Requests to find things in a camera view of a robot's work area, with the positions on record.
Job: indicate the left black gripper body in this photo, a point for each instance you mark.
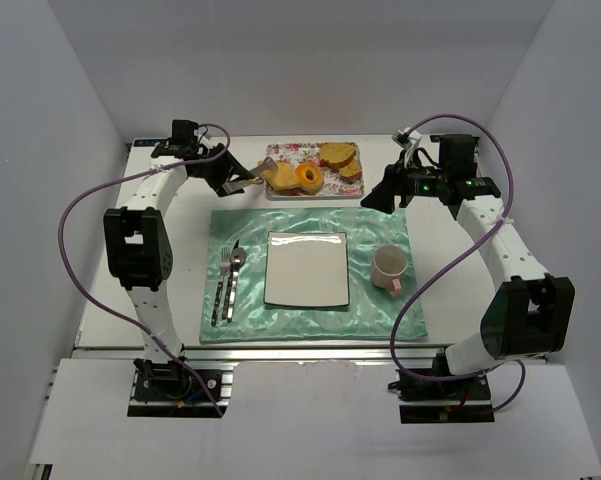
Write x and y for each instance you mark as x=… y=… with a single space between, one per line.
x=219 y=170

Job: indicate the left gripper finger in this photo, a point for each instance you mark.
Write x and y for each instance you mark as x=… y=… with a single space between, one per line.
x=231 y=167
x=228 y=185

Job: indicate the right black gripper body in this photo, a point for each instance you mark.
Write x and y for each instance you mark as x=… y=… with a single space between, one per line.
x=394 y=181

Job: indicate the yellow toast bread slice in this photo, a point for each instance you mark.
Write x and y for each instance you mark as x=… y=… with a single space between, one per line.
x=282 y=178

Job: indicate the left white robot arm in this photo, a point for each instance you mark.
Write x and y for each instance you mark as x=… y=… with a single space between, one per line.
x=138 y=249

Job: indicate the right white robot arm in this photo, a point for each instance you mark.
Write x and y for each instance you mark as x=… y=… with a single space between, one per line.
x=531 y=309

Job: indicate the brown bread slice front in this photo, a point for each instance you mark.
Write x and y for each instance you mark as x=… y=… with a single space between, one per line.
x=351 y=171

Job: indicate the brown bread slice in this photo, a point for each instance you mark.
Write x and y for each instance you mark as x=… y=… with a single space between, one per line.
x=336 y=155
x=351 y=171

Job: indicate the brown bread slice back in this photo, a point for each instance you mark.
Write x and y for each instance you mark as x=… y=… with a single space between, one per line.
x=336 y=155

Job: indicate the orange donut bread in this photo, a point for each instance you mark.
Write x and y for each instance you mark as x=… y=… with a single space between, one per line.
x=310 y=177

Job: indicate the blue label sticker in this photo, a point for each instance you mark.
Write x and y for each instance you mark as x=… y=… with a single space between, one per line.
x=149 y=143

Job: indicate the floral rectangular tray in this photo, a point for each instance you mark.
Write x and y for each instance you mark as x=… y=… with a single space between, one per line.
x=323 y=170

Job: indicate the silver fork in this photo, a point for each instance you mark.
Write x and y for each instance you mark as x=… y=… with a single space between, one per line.
x=224 y=268

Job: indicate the pink mug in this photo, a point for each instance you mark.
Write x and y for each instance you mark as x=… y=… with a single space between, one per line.
x=389 y=264

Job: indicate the table knife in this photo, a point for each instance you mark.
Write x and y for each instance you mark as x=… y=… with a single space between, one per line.
x=235 y=247

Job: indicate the silver spoon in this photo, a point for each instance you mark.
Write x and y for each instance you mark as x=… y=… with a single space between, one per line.
x=230 y=294

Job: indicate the white square plate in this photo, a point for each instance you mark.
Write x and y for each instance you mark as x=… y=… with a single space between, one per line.
x=307 y=270

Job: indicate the green satin placemat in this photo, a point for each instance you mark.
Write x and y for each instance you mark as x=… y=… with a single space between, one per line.
x=372 y=312

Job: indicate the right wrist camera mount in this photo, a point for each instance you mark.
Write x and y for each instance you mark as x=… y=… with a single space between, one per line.
x=409 y=140

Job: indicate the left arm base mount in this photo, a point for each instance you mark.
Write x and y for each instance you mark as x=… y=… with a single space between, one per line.
x=168 y=391

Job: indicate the aluminium table frame rail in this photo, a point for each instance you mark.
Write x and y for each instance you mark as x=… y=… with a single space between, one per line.
x=254 y=353

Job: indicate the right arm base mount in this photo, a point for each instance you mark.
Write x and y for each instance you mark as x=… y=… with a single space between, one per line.
x=457 y=402

